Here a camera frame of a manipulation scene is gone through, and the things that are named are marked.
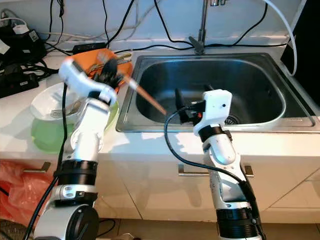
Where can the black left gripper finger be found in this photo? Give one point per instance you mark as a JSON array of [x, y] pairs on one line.
[[117, 71], [105, 71]]

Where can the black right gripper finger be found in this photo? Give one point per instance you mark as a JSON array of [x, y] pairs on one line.
[[207, 89], [179, 100]]

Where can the pale green plate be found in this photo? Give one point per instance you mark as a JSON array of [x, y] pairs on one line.
[[47, 140]]

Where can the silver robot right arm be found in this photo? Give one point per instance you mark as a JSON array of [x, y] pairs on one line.
[[220, 150]]

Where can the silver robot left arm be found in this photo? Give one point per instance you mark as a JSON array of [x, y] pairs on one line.
[[87, 140]]

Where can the orange plastic bowl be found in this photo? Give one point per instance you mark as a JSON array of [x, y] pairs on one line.
[[87, 55]]

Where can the stainless steel sink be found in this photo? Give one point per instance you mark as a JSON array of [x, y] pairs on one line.
[[230, 75]]

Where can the black adapter brick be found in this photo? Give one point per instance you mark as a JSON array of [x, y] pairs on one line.
[[87, 48]]

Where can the white ceramic bowl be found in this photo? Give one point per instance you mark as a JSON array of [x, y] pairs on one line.
[[47, 100]]

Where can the chrome sink faucet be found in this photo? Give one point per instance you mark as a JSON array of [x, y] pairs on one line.
[[202, 25]]

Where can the black charger with white label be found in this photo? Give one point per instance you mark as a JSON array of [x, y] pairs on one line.
[[30, 47], [4, 50]]

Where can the black power strip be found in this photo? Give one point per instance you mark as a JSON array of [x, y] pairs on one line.
[[17, 85]]

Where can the white cabinet door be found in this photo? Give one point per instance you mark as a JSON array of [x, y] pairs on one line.
[[160, 200], [110, 185]]

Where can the white plug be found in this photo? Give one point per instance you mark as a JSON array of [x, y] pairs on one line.
[[21, 28]]

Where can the black countertop appliance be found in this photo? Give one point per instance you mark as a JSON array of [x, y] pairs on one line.
[[307, 50]]

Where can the white drawer front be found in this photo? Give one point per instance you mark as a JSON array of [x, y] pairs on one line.
[[300, 210], [295, 175]]

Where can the red plastic bag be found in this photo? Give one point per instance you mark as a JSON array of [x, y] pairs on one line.
[[22, 190]]

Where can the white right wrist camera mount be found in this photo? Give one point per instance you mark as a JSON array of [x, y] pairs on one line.
[[217, 107]]

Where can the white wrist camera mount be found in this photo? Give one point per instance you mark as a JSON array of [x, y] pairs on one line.
[[77, 72], [217, 107]]

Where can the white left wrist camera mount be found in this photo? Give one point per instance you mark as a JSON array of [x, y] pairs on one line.
[[77, 72]]

